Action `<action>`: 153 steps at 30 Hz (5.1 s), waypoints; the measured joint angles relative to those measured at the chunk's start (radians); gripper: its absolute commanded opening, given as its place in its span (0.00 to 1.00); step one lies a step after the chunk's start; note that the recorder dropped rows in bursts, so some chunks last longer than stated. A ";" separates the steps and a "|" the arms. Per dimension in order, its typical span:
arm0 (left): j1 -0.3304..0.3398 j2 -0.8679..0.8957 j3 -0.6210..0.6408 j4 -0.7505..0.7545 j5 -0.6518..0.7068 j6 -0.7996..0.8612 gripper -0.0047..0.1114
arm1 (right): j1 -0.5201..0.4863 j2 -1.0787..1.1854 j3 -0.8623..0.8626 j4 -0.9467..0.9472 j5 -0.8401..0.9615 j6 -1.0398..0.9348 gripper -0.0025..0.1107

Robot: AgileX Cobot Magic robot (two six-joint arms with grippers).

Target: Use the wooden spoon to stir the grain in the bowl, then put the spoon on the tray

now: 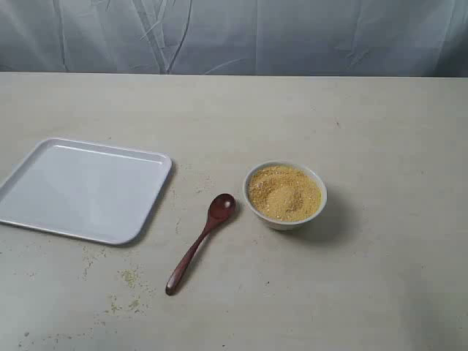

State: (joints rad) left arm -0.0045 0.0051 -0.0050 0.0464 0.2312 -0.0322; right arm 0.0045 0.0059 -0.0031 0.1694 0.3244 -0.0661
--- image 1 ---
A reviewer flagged dark brown wooden spoon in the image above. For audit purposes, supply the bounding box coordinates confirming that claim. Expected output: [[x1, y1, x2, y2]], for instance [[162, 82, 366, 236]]
[[165, 193, 236, 295]]

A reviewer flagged yellow-brown granular food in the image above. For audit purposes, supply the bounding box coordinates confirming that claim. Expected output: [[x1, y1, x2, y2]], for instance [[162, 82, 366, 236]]
[[247, 165, 322, 222]]

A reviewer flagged white ceramic bowl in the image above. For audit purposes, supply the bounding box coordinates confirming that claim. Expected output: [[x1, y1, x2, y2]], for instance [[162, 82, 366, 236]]
[[243, 160, 328, 231]]

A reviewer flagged white square plastic tray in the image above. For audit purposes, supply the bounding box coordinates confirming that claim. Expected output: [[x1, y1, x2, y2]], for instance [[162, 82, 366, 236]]
[[1, 138, 173, 246]]

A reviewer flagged white wrinkled backdrop curtain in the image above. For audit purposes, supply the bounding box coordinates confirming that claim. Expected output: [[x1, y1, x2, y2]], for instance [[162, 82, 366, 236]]
[[1, 1, 467, 77]]

